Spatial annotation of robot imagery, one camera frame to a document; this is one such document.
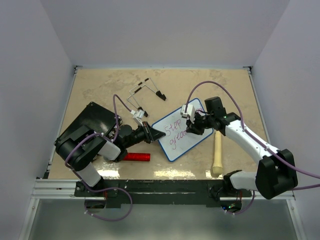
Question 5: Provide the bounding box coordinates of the black carrying case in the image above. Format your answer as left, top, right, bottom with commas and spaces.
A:
54, 101, 116, 149

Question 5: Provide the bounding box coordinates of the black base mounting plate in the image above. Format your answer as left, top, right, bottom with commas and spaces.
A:
74, 179, 252, 208

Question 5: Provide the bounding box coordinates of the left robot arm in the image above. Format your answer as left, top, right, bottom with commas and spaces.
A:
54, 121, 166, 196

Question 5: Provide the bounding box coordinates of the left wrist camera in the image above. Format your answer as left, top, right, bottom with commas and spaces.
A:
130, 109, 145, 126

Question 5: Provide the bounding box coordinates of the red glitter microphone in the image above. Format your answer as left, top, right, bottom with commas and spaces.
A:
123, 152, 151, 162

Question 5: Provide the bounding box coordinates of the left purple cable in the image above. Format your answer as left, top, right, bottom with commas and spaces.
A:
64, 94, 141, 221

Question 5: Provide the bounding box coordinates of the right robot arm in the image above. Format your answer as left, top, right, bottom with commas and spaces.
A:
180, 97, 298, 200

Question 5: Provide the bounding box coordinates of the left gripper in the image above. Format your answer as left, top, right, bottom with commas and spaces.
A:
124, 121, 166, 149

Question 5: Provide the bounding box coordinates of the purple cable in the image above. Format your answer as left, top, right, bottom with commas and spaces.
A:
64, 94, 141, 221
186, 81, 320, 216

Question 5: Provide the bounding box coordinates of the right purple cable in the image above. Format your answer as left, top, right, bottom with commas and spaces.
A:
186, 81, 320, 216

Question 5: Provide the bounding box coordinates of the blue framed whiteboard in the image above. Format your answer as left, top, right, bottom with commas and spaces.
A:
151, 108, 214, 162

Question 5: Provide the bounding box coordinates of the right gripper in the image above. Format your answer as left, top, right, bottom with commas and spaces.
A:
186, 111, 214, 136

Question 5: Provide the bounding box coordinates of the wire whiteboard stand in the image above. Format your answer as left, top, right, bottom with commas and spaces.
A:
126, 77, 167, 117

